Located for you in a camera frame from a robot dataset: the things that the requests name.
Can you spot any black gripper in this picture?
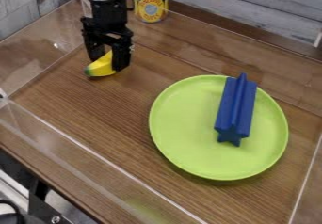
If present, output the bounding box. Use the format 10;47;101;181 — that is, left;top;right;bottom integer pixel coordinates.
81;0;134;72

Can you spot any black metal table bracket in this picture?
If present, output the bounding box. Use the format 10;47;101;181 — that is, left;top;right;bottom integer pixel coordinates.
29;179;74;224

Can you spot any yellow labelled tin can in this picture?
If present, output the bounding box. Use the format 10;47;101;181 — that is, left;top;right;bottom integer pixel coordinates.
135;0;169;24

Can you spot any clear acrylic tray wall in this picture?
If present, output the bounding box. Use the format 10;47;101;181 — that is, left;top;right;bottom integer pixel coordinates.
0;1;322;224

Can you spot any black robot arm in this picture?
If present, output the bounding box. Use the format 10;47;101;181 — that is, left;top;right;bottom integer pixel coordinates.
81;0;134;77

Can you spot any green round plate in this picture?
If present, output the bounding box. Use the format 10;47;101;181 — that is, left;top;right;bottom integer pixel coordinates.
149;75;290;181

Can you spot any black cable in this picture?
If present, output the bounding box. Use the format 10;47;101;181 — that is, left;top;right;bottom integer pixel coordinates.
0;199;27;224

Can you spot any yellow toy banana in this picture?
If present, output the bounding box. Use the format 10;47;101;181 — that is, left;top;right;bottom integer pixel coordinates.
85;52;117;77

